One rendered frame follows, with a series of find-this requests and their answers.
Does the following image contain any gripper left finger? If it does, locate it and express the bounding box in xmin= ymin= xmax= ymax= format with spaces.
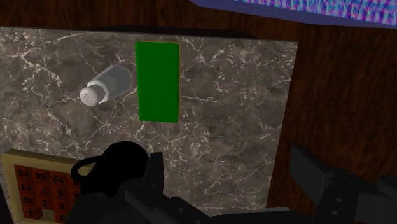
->
xmin=66 ymin=151 xmax=218 ymax=224

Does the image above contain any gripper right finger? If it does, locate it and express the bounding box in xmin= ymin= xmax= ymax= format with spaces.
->
xmin=289 ymin=144 xmax=397 ymax=224

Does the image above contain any black mug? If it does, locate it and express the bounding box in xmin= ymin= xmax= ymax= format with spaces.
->
xmin=70 ymin=141 xmax=150 ymax=199

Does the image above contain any sliding number tile puzzle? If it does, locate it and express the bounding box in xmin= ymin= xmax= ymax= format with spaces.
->
xmin=1 ymin=148 xmax=94 ymax=224

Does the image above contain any grey shaker with white cap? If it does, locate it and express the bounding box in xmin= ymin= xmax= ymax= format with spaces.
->
xmin=79 ymin=64 xmax=133 ymax=108

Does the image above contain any green flat rectangular block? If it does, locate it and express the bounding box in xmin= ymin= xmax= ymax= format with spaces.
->
xmin=135 ymin=41 xmax=181 ymax=123

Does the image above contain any marble top table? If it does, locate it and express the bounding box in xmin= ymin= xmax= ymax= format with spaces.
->
xmin=0 ymin=26 xmax=299 ymax=224

